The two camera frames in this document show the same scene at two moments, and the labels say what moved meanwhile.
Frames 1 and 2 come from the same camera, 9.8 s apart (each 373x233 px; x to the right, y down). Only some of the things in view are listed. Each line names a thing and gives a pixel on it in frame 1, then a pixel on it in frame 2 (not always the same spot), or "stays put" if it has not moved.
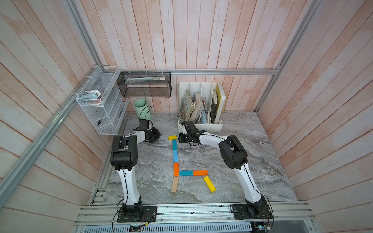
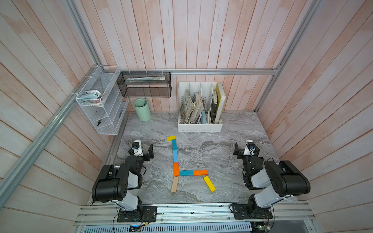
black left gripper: (157, 135) -> (151, 155)
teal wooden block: (186, 173) stays put
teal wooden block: (174, 144) stays put
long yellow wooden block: (209, 184) stays put
